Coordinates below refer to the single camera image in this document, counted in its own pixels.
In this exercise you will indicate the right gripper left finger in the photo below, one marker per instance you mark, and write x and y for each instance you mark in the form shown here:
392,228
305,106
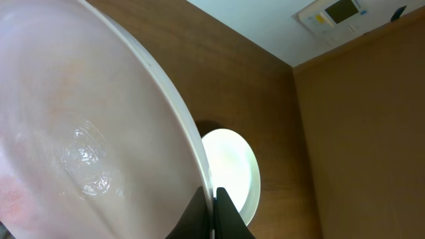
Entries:
194,222

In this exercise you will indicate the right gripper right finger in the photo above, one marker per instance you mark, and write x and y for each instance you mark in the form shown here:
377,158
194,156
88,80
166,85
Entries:
228,223

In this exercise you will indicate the white wall control panel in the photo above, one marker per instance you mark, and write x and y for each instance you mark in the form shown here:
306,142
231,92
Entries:
330,20

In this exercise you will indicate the small dark wall object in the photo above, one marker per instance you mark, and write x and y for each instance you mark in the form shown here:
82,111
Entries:
397,13

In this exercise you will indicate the white plate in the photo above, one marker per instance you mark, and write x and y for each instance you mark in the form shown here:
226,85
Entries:
96,141
234,167

